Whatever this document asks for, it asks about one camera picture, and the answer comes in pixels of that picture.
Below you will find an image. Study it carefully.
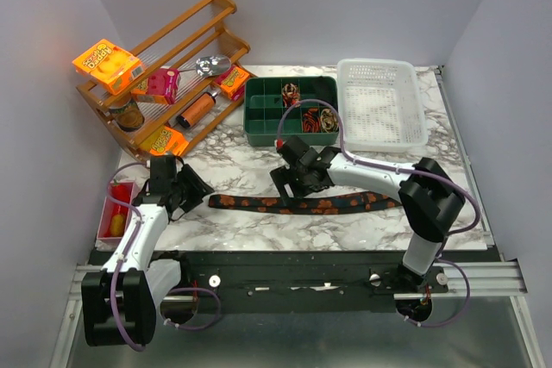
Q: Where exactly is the pink plastic bin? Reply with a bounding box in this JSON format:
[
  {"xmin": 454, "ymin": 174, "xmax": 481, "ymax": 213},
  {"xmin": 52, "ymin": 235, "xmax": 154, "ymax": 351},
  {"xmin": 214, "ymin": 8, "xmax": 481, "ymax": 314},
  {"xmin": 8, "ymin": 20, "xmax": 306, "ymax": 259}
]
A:
[{"xmin": 97, "ymin": 181, "xmax": 138, "ymax": 246}]

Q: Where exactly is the silver metal spoon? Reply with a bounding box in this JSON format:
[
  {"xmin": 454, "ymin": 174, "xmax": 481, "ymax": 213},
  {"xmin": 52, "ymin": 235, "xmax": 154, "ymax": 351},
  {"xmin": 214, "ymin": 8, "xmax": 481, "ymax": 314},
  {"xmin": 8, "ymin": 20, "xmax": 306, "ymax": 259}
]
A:
[{"xmin": 179, "ymin": 54, "xmax": 232, "ymax": 78}]

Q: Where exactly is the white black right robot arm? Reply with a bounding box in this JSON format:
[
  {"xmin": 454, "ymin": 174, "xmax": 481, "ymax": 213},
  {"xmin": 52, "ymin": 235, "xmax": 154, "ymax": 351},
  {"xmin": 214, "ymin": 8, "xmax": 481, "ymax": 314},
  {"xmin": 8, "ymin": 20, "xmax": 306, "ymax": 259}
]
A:
[{"xmin": 270, "ymin": 135, "xmax": 466, "ymax": 292}]

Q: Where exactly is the red toy pepper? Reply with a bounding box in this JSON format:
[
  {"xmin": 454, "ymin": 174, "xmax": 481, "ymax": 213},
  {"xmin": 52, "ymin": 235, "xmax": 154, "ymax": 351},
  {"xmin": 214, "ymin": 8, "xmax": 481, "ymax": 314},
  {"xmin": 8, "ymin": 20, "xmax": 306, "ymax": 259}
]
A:
[{"xmin": 110, "ymin": 183, "xmax": 130, "ymax": 207}]

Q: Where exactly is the rolled tie top compartment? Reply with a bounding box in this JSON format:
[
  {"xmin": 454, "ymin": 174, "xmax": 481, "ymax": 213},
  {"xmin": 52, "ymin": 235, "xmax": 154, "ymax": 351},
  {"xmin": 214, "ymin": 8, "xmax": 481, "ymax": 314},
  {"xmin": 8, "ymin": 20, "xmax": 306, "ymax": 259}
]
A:
[{"xmin": 281, "ymin": 83, "xmax": 300, "ymax": 108}]

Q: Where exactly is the wooden three-tier rack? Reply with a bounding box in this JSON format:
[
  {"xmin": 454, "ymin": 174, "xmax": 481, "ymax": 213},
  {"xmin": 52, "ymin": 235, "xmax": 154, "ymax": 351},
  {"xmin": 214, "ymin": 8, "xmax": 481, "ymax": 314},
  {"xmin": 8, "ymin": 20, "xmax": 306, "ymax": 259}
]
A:
[{"xmin": 72, "ymin": 0, "xmax": 250, "ymax": 161}]

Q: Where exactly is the aluminium frame rail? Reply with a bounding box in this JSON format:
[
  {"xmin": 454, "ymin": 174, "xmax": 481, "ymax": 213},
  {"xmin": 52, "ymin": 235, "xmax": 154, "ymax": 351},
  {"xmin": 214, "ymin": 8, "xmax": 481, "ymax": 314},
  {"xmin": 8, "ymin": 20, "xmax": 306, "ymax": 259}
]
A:
[{"xmin": 394, "ymin": 260, "xmax": 530, "ymax": 300}]

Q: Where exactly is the black cloth in tray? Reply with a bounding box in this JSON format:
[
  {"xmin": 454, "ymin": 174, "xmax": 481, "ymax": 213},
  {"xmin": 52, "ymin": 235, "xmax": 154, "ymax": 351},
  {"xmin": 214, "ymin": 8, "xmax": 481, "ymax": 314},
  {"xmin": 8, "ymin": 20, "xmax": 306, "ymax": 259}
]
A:
[{"xmin": 312, "ymin": 77, "xmax": 336, "ymax": 107}]

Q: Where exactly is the dark orange-patterned necktie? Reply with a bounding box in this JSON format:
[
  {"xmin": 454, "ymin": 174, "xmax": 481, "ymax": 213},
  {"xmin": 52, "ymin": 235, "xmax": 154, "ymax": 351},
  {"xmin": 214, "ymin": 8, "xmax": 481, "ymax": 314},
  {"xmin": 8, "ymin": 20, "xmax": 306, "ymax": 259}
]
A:
[{"xmin": 208, "ymin": 191, "xmax": 401, "ymax": 215}]

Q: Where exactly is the orange black bottle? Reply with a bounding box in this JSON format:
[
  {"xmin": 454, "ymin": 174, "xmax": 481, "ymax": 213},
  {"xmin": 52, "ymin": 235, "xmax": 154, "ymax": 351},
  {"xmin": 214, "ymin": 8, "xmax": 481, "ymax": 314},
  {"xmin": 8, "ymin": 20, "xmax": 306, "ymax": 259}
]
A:
[{"xmin": 176, "ymin": 92, "xmax": 217, "ymax": 128}]

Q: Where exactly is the rolled orange black tie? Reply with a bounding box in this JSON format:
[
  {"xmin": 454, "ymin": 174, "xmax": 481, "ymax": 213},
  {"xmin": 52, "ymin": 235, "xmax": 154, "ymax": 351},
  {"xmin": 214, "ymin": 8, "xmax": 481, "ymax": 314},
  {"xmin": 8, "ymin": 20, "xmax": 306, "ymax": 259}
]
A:
[{"xmin": 302, "ymin": 108, "xmax": 321, "ymax": 134}]

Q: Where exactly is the pink sponge box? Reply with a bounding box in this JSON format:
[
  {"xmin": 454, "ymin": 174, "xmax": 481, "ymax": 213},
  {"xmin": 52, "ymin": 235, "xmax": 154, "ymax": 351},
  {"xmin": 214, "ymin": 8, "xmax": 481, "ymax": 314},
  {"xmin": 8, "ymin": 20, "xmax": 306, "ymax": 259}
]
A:
[{"xmin": 131, "ymin": 68, "xmax": 180, "ymax": 105}]

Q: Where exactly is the large orange sponge box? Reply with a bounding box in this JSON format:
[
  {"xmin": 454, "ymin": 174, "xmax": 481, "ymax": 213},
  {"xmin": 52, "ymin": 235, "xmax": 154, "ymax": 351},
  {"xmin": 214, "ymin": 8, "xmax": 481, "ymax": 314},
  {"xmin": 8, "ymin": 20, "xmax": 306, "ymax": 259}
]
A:
[{"xmin": 72, "ymin": 39, "xmax": 145, "ymax": 96}]

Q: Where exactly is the small orange pink box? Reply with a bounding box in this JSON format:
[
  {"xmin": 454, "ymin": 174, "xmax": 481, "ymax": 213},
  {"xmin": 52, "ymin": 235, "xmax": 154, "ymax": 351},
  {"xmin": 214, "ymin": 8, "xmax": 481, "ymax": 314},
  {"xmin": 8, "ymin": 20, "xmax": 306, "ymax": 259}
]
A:
[{"xmin": 214, "ymin": 65, "xmax": 251, "ymax": 101}]

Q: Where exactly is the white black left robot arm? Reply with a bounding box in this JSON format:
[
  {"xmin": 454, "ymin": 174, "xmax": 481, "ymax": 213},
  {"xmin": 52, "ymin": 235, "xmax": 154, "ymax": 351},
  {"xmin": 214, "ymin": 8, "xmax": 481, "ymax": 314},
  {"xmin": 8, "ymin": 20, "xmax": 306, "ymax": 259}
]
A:
[{"xmin": 80, "ymin": 154, "xmax": 221, "ymax": 352}]

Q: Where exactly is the yellow toy corn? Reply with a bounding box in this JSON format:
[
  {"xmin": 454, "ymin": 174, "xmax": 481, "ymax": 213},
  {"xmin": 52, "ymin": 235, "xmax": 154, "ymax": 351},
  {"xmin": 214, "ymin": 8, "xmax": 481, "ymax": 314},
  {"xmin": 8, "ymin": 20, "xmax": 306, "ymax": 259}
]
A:
[{"xmin": 109, "ymin": 213, "xmax": 127, "ymax": 237}]

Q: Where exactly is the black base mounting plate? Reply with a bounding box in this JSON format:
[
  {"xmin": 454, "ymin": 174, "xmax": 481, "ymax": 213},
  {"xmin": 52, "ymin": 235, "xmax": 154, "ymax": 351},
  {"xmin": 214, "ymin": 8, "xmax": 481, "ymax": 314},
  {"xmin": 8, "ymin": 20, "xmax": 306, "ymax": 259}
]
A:
[{"xmin": 153, "ymin": 251, "xmax": 449, "ymax": 315}]

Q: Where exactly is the rolled beige patterned tie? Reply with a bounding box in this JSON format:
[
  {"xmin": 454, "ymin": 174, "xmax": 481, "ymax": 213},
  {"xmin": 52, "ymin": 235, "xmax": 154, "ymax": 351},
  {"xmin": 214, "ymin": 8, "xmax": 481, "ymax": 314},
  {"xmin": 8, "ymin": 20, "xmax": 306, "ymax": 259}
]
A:
[{"xmin": 319, "ymin": 108, "xmax": 339, "ymax": 134}]

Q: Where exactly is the food can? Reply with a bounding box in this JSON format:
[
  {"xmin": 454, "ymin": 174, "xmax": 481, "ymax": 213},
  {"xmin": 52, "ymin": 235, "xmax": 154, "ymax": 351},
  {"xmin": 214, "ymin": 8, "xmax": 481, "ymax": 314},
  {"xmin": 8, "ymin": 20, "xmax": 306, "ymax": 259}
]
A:
[{"xmin": 109, "ymin": 96, "xmax": 145, "ymax": 132}]

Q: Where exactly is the green compartment organizer tray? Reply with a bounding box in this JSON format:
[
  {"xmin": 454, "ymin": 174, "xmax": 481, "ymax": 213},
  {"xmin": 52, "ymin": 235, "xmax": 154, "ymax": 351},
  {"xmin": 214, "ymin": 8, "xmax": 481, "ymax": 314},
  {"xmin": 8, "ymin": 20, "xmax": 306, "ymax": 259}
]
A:
[{"xmin": 243, "ymin": 76, "xmax": 338, "ymax": 147}]

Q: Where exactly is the lower orange sponge box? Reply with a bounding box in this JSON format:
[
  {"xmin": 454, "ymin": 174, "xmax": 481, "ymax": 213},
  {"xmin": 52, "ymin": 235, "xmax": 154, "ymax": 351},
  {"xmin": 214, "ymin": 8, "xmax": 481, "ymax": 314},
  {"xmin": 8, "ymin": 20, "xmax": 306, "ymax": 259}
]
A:
[{"xmin": 139, "ymin": 126, "xmax": 189, "ymax": 156}]

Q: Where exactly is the white plastic basket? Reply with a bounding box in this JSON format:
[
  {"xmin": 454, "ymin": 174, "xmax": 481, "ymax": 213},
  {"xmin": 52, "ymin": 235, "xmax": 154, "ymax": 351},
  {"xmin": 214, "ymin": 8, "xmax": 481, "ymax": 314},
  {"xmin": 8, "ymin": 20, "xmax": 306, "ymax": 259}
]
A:
[{"xmin": 336, "ymin": 59, "xmax": 429, "ymax": 153}]

